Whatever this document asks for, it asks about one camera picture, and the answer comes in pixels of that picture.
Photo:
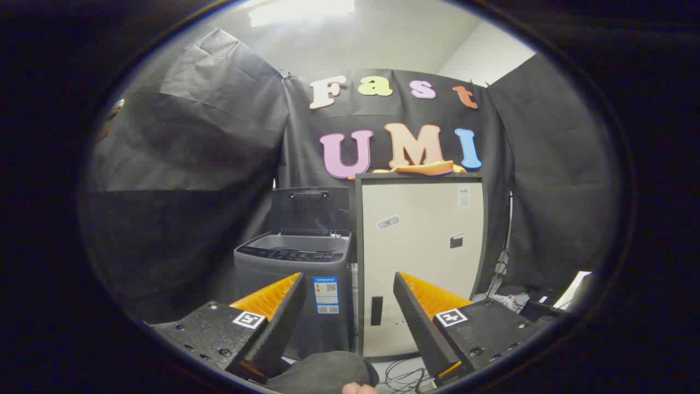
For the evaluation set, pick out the grey washing machine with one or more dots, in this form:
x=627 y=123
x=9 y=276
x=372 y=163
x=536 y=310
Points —
x=290 y=262

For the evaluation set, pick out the orange polo shirt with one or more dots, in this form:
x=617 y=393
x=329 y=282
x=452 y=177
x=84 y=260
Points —
x=429 y=168

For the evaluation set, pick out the black backdrop cloth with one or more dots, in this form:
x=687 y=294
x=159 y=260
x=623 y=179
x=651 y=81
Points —
x=191 y=164

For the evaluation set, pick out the white box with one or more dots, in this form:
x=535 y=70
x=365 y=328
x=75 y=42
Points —
x=578 y=287

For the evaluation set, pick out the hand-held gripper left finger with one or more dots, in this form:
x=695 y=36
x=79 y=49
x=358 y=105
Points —
x=281 y=323

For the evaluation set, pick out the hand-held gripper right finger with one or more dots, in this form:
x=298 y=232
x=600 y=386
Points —
x=418 y=323

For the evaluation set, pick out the black equipment on floor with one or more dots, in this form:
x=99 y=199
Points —
x=538 y=306

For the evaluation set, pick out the beige cabinet with dark frame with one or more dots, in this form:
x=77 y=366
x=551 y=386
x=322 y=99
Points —
x=421 y=246

